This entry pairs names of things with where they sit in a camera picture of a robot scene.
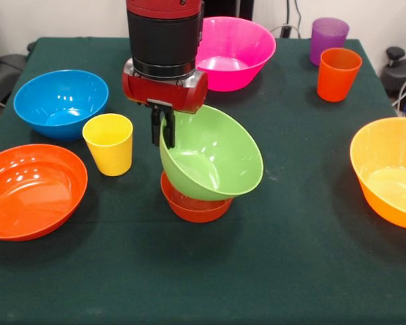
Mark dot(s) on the yellow cup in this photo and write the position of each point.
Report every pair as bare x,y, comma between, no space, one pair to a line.
110,152

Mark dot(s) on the black rounded base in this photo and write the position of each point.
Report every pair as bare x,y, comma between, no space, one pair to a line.
392,78

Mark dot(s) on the small black knob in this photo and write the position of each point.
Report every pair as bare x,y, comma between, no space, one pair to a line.
31,46

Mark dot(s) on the orange cup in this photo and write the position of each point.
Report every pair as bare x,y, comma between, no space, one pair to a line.
338,78

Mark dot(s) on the large green bowl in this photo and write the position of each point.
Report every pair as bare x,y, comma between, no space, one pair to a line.
216,152

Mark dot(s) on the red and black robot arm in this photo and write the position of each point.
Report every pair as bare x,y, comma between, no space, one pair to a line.
164,37

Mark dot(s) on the large pink bowl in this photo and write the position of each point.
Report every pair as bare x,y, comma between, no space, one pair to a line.
237,44

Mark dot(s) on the small orange bowl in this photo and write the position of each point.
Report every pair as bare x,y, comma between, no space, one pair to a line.
196,213

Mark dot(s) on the large yellow-orange bowl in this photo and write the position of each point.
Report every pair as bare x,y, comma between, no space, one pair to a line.
385,149

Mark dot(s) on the dark green tablecloth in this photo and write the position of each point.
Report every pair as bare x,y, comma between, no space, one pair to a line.
189,271

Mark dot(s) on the purple cup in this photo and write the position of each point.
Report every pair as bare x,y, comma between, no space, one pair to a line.
328,37

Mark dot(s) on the black clamp knob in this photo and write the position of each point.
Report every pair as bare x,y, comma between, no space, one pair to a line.
395,52

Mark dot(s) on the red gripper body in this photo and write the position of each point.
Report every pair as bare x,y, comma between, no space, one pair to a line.
165,94

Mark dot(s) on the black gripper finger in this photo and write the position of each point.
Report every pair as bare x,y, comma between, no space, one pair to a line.
169,130
155,127

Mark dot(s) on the blue bowl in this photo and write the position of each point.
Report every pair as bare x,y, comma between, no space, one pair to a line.
61,101

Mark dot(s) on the black power adapter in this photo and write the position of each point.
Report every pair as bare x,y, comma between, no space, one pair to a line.
285,31

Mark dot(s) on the dark grey chair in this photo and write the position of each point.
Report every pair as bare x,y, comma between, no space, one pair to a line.
3,78

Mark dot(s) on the wide shallow orange bowl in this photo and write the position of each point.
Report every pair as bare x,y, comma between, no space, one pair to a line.
30,193

